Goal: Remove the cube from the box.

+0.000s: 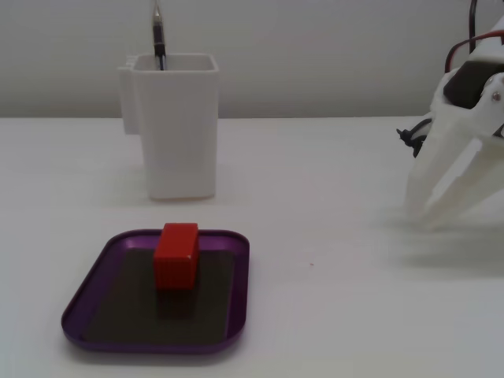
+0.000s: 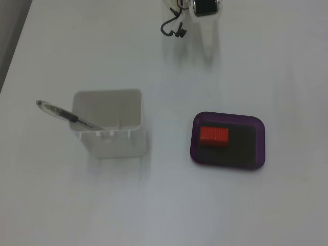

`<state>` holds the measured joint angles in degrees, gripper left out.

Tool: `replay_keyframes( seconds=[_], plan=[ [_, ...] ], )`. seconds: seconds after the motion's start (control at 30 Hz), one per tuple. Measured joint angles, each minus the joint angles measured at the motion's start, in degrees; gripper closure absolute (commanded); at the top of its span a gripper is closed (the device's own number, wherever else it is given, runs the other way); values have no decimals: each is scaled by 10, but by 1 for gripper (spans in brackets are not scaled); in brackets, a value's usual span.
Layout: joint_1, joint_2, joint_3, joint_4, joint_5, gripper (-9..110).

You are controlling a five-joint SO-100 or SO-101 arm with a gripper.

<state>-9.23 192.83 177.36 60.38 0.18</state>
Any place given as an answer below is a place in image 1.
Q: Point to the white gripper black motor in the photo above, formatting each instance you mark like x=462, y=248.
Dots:
x=453, y=114

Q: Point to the red cube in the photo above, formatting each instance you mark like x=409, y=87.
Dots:
x=175, y=260

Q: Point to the purple metal tray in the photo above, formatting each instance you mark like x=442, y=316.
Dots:
x=236, y=275

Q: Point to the white pen holder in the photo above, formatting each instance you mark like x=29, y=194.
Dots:
x=177, y=138

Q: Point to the black pen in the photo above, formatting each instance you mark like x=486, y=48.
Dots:
x=158, y=39

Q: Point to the black tray pad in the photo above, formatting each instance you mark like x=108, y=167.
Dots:
x=118, y=307

